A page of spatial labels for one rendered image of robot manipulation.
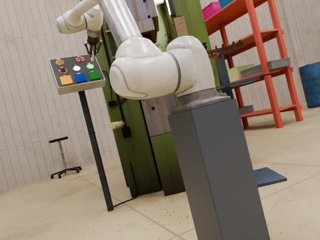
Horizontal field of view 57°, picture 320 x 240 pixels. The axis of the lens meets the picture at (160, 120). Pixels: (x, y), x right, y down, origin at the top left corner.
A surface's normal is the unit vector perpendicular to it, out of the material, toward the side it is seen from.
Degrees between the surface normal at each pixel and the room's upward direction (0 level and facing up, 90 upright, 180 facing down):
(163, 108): 90
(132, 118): 90
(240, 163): 90
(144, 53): 64
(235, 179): 90
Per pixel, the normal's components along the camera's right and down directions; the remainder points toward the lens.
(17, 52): 0.39, -0.09
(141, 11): -0.02, 0.02
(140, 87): 0.27, 0.62
